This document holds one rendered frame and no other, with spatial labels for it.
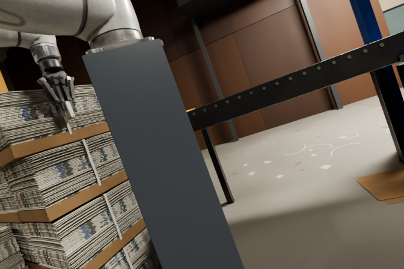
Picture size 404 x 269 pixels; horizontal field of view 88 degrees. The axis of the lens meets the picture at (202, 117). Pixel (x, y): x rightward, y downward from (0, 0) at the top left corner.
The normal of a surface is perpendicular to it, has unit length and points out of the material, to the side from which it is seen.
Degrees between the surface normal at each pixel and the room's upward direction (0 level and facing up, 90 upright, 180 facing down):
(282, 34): 90
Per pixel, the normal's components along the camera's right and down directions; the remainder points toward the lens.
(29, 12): 0.62, 0.71
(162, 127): 0.31, -0.09
